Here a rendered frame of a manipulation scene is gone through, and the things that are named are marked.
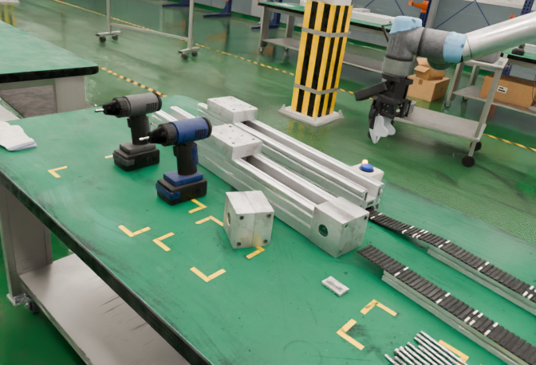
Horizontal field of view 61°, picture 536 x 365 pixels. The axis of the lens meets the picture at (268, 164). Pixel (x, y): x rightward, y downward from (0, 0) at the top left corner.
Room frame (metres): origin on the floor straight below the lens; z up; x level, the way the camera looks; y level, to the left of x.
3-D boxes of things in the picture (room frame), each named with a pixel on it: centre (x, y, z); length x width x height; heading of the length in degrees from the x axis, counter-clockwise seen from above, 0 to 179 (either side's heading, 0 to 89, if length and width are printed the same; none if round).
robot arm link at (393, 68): (1.28, -0.32, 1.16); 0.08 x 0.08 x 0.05
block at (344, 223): (0.96, -0.20, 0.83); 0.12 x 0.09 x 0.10; 134
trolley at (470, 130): (4.03, -1.38, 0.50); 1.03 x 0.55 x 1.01; 63
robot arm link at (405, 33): (1.27, -0.32, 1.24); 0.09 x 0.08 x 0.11; 69
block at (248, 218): (0.93, 0.02, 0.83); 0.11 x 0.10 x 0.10; 112
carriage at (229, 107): (1.58, 0.16, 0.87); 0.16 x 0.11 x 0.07; 44
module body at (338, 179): (1.40, -0.02, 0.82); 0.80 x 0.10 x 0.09; 44
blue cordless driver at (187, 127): (1.06, 0.24, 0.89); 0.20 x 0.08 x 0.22; 137
